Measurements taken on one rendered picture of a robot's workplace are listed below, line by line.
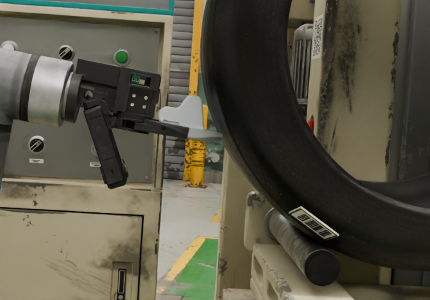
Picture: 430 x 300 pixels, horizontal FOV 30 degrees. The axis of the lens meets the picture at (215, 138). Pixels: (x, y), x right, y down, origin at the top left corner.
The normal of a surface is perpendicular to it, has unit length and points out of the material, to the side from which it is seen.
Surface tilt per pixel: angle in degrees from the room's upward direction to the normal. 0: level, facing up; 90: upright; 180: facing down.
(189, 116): 90
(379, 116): 90
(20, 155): 90
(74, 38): 90
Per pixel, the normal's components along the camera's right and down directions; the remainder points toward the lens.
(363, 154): 0.07, 0.06
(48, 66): 0.18, -0.67
